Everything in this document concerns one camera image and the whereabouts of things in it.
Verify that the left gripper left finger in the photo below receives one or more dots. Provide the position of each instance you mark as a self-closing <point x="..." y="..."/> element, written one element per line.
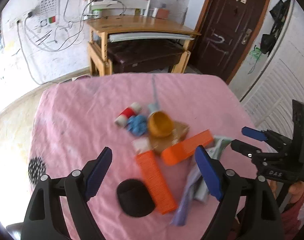
<point x="44" y="217"/>

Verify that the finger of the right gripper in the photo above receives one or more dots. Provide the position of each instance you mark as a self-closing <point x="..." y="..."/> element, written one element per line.
<point x="254" y="134"/>
<point x="247" y="150"/>

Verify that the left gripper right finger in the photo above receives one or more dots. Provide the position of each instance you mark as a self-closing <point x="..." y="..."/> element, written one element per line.
<point x="260" y="219"/>

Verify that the purple grey plastic bag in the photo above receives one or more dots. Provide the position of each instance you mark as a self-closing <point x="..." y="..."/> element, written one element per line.
<point x="195" y="187"/>

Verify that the long orange box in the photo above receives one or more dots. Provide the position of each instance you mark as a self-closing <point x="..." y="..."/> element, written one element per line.
<point x="185" y="149"/>

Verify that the brown paper mailer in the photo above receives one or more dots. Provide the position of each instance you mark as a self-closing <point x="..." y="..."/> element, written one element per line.
<point x="178" y="134"/>

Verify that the orange plastic cup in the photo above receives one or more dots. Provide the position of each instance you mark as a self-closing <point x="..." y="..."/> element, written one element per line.
<point x="159" y="124"/>

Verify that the blue scrap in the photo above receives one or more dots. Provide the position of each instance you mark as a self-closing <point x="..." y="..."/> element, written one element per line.
<point x="137" y="125"/>

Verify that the red white paper roll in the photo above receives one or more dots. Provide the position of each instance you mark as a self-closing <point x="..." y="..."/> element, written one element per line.
<point x="133" y="110"/>

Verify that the person right hand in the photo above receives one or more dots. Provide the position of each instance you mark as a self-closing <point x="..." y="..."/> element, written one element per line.
<point x="296" y="191"/>

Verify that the white louvered cabinet door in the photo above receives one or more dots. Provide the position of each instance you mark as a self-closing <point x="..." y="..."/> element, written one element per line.
<point x="269" y="103"/>

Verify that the black spiky ball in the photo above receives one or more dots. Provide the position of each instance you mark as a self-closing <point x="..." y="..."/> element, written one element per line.
<point x="36" y="169"/>

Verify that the pink tablecloth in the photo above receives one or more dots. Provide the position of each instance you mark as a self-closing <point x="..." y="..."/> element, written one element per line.
<point x="76" y="120"/>

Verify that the black round cap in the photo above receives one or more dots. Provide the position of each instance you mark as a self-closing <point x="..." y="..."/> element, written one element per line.
<point x="134" y="198"/>

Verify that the black bag on hook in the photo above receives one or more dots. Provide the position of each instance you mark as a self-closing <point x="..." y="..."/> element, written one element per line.
<point x="279" y="14"/>

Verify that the brown entrance door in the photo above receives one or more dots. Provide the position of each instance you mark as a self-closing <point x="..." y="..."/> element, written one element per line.
<point x="227" y="28"/>

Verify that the purple foot massage mat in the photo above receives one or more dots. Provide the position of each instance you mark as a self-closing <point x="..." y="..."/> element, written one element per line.
<point x="76" y="78"/>

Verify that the dark brown tufted bench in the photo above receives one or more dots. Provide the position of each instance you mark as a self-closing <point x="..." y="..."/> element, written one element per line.
<point x="137" y="56"/>

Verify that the pink box on desk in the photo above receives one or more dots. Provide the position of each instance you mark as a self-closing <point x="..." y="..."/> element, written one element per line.
<point x="162" y="13"/>

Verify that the wooden desk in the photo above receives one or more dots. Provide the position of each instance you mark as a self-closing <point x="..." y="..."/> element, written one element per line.
<point x="121" y="28"/>

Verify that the eye chart poster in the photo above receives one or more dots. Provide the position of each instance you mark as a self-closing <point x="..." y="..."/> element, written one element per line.
<point x="48" y="12"/>

